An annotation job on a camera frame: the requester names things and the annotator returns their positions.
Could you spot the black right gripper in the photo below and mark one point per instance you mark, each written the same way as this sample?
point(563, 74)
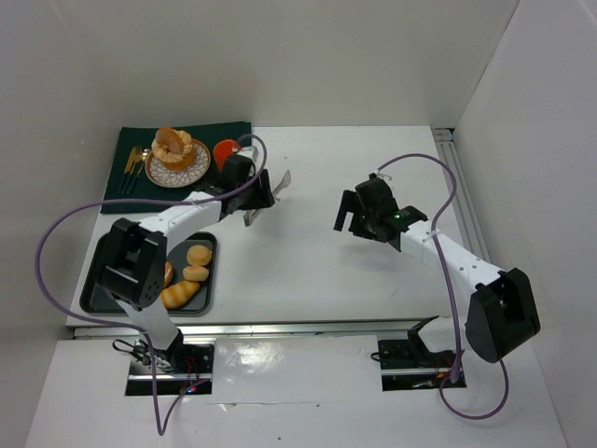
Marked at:
point(354, 219)

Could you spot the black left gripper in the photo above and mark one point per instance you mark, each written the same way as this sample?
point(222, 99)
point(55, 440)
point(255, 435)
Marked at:
point(266, 189)

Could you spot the silver metal tongs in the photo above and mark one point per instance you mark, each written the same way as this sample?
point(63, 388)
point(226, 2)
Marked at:
point(249, 217)

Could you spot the round sugar-topped bun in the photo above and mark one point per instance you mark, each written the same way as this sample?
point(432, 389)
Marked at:
point(174, 161)

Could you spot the brown croissant roll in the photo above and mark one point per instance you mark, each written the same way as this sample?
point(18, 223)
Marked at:
point(169, 138)

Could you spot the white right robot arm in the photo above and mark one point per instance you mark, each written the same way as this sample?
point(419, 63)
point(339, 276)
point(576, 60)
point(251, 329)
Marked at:
point(501, 314)

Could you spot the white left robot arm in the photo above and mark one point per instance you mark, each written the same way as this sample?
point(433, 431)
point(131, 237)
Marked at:
point(130, 265)

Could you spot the striped long bread loaf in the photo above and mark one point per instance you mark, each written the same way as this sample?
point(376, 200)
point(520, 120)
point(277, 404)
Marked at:
point(179, 294)

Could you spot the orange mug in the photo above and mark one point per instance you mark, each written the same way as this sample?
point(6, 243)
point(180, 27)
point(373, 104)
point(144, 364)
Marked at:
point(223, 150)

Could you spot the round yellow bun upper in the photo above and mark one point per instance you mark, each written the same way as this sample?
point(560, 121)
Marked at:
point(199, 255)

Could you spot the round yellow bun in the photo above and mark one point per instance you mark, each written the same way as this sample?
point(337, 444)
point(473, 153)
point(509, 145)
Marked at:
point(195, 273)
point(199, 255)

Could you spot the round yellow bun lower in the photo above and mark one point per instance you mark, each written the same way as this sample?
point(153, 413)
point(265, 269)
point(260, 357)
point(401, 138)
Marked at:
point(195, 273)

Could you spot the floral patterned plate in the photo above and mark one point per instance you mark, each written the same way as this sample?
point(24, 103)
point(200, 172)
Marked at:
point(161, 176)

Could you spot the cream sandwich bun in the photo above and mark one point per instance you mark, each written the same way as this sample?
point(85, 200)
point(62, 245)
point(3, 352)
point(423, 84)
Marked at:
point(168, 274)

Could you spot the dark green cloth mat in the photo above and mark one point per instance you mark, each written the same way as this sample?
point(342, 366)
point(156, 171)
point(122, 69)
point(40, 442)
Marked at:
point(129, 137)

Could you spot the black baking tray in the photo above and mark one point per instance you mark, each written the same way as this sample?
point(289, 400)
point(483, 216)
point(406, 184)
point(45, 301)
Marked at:
point(95, 301)

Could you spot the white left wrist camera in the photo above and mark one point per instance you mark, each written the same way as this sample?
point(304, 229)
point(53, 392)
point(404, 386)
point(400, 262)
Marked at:
point(251, 153)

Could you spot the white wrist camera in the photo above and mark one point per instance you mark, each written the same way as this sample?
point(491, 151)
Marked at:
point(251, 153)
point(379, 175)

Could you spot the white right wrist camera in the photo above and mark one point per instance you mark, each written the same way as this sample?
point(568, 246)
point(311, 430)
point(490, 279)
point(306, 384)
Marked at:
point(379, 175)

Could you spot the aluminium rail right side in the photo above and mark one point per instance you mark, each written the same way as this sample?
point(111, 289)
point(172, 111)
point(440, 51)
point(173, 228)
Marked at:
point(466, 216)

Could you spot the aluminium rail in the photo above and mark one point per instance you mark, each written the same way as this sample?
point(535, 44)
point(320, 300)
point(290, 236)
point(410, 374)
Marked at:
point(466, 216)
point(439, 325)

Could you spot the aluminium rail front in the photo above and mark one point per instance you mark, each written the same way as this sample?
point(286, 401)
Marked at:
point(439, 325)

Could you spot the gold spoon green handle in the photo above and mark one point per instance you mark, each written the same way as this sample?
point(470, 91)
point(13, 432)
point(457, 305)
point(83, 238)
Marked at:
point(138, 173)

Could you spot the gold fork green handle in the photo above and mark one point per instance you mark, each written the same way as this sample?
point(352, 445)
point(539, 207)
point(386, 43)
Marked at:
point(135, 150)

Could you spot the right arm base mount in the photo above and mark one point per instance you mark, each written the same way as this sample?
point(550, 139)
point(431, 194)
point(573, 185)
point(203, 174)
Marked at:
point(408, 364)

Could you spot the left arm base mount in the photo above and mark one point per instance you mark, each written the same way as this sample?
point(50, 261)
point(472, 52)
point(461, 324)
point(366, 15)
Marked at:
point(192, 375)

